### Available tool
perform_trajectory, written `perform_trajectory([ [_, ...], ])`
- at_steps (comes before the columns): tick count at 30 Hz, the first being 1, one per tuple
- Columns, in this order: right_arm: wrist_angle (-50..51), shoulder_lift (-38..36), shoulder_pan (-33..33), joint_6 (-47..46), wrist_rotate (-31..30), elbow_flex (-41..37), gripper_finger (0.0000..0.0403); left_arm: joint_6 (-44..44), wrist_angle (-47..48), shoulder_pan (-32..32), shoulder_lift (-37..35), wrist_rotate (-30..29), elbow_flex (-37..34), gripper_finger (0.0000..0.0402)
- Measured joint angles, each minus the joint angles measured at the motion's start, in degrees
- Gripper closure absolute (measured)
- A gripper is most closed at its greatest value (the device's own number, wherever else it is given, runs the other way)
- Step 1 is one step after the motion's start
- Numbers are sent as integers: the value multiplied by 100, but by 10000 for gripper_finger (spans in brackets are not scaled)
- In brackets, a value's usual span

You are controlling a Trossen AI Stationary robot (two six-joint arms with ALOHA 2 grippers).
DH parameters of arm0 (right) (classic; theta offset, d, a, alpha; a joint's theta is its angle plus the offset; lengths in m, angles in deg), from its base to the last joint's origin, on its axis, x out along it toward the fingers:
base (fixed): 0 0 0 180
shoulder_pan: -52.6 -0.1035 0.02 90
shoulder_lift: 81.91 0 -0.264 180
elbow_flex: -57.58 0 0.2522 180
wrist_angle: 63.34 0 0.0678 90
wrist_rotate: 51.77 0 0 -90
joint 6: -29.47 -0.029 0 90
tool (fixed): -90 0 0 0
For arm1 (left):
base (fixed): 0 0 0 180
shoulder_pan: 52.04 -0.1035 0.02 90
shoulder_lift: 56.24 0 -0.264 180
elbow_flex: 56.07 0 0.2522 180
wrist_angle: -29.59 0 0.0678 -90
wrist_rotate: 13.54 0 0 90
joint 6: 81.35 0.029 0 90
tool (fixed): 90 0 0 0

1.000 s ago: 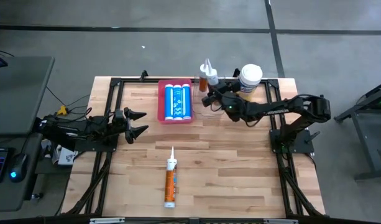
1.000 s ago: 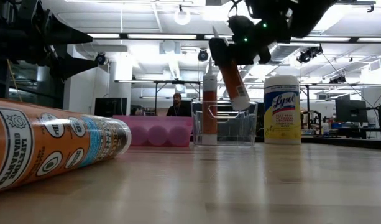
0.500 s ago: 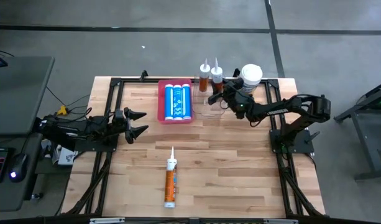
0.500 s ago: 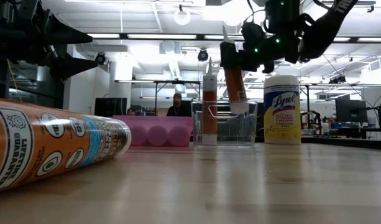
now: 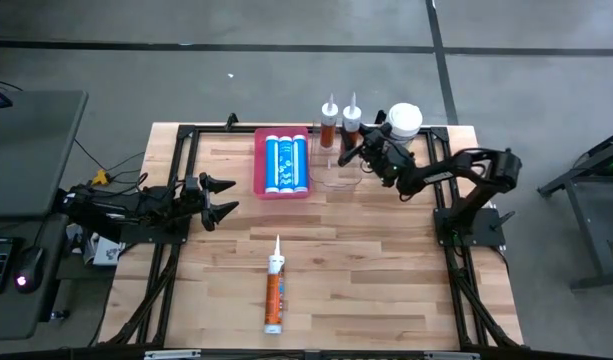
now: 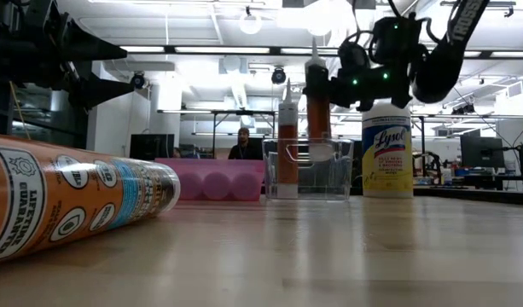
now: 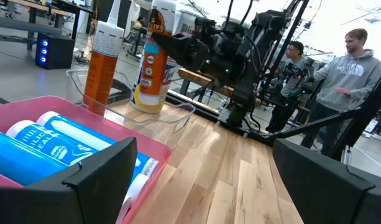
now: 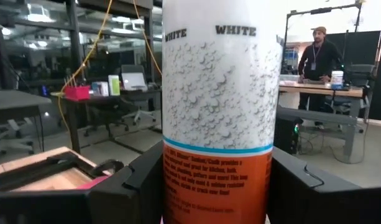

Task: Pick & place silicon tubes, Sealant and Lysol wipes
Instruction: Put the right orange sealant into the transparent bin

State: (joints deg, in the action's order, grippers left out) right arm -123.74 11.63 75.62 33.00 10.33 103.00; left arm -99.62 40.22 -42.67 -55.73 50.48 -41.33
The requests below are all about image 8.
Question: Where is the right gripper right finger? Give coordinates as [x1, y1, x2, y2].
[267, 146, 381, 224]

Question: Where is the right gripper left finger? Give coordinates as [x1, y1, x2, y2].
[90, 141, 165, 224]

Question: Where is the orange sealant tube with nozzle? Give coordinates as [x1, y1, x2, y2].
[161, 0, 283, 224]

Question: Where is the black table clamp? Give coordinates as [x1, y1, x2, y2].
[90, 159, 125, 179]

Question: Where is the black computer tower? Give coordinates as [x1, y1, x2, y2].
[273, 116, 304, 156]

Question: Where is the grey office chair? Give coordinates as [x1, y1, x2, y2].
[120, 64, 157, 126]

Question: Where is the black desk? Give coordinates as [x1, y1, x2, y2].
[58, 88, 163, 154]

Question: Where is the green and white box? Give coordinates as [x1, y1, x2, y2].
[108, 74, 121, 96]

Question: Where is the wooden top work table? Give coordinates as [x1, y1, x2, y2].
[277, 81, 370, 162]

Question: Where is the white and blue box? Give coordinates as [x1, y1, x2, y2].
[91, 81, 109, 97]

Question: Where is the white laptop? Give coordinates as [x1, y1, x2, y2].
[121, 72, 148, 92]

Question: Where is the red plastic bin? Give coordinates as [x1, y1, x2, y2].
[64, 85, 91, 101]

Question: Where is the white and blue container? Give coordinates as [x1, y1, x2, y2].
[329, 70, 345, 91]

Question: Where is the black office chair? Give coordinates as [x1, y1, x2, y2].
[344, 63, 376, 116]

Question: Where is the black partition panel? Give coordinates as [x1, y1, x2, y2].
[325, 29, 381, 121]

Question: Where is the person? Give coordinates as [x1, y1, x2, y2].
[297, 26, 345, 130]

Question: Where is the grey desk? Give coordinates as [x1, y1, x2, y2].
[0, 89, 53, 153]

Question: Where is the yellow cable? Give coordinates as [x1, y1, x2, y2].
[132, 0, 163, 76]
[57, 0, 114, 133]

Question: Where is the black light stand frame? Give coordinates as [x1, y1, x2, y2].
[282, 0, 365, 75]

